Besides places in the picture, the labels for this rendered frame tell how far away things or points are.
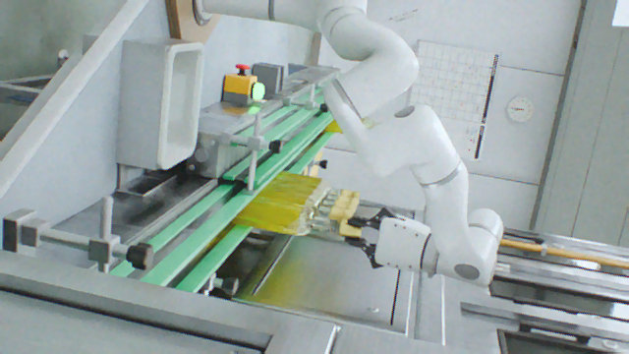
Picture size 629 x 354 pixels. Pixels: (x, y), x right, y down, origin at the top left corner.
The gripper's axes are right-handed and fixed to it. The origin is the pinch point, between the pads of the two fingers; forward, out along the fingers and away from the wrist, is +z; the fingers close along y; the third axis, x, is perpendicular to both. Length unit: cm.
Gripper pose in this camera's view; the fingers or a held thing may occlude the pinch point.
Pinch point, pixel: (357, 230)
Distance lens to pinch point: 137.8
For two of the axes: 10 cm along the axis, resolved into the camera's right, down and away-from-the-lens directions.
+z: -9.0, -2.3, 3.7
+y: 1.4, -9.6, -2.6
